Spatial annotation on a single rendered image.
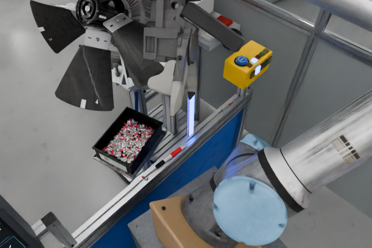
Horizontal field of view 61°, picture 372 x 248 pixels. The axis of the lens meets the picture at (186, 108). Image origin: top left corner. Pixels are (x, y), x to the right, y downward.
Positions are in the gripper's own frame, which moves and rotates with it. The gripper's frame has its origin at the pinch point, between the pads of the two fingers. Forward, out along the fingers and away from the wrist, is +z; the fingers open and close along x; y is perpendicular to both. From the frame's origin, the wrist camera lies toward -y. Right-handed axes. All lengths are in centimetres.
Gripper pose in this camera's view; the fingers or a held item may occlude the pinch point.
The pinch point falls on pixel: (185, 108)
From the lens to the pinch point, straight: 57.1
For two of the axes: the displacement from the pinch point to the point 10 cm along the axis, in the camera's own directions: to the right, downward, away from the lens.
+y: -9.8, -1.0, 1.8
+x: -2.0, 2.1, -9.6
